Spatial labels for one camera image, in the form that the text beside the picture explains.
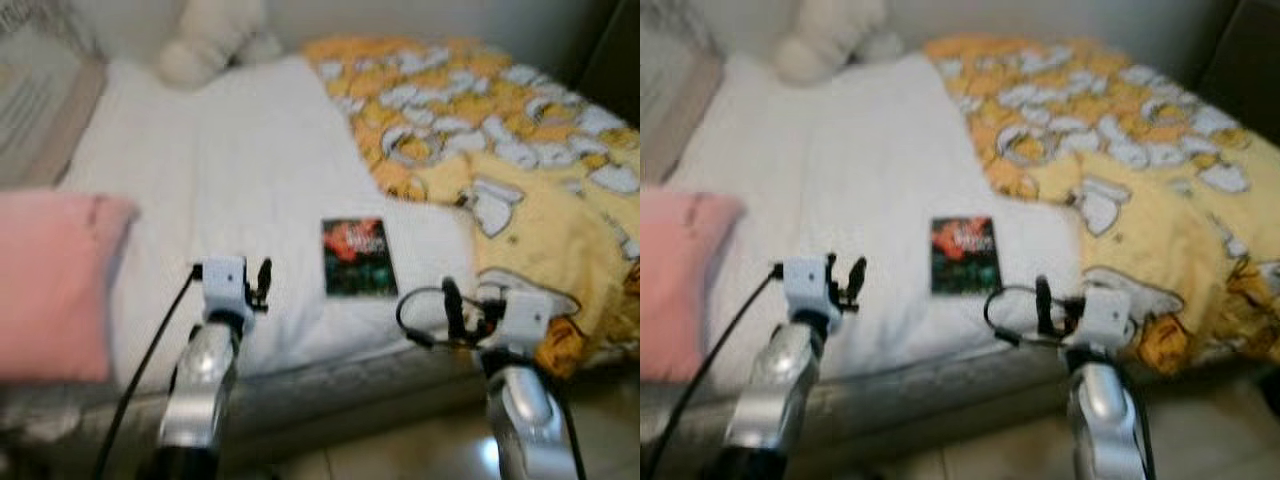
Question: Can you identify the yellow duck-print blanket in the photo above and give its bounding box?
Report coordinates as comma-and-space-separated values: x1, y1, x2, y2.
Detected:
300, 35, 641, 379
925, 33, 1280, 376

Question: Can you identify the pink pillow with fist print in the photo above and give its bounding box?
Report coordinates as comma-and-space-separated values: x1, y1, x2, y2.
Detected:
640, 190, 747, 383
0, 190, 140, 386

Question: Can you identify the dark picture-cover book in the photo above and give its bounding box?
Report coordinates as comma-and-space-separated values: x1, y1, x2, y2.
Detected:
930, 216, 1003, 296
321, 217, 400, 299

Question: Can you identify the white quilted mattress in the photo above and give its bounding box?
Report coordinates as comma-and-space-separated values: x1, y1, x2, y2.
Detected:
0, 55, 481, 441
640, 52, 1086, 441

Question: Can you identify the beige plush toy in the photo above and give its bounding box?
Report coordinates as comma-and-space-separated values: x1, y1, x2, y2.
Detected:
775, 0, 906, 86
158, 0, 286, 89

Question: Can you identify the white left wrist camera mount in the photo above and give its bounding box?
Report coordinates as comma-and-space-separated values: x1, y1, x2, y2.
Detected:
782, 255, 839, 326
198, 256, 250, 323

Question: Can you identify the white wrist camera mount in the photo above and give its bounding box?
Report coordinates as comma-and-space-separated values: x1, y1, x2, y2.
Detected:
1078, 288, 1136, 351
782, 255, 839, 326
198, 256, 250, 323
498, 290, 554, 353

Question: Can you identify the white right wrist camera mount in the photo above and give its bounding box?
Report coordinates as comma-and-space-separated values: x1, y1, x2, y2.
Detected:
1078, 288, 1136, 351
498, 290, 554, 353

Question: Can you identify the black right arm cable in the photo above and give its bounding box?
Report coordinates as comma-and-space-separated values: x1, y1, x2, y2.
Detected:
984, 285, 1076, 346
396, 287, 501, 351

